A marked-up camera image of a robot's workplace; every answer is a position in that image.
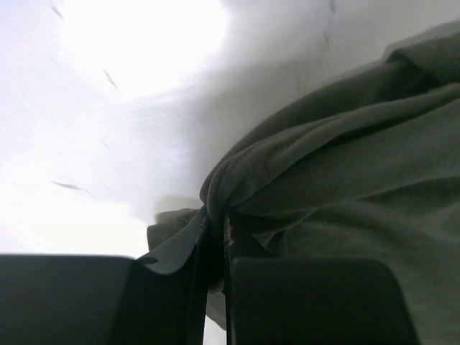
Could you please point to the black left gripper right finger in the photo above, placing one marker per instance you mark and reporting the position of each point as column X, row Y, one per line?
column 272, row 300

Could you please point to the olive green shorts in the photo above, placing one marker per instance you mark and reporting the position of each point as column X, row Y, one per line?
column 366, row 167

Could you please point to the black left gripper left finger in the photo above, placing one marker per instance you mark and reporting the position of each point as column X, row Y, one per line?
column 159, row 298

